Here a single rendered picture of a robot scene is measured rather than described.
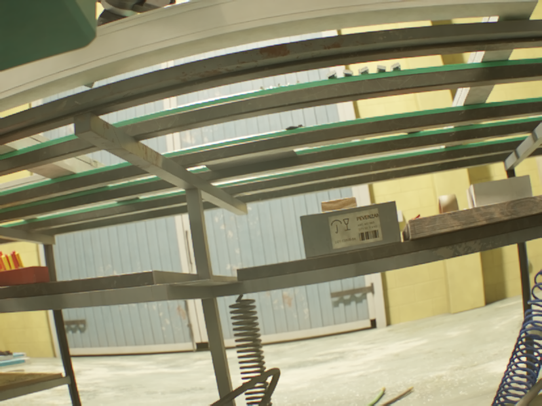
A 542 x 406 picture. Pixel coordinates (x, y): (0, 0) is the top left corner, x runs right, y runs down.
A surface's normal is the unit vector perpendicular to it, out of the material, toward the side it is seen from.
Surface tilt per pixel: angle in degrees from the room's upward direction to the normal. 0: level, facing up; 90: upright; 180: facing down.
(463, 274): 90
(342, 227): 90
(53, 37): 180
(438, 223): 90
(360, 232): 90
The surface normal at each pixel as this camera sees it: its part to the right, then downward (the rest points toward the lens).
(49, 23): 0.14, 0.98
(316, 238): -0.14, -0.11
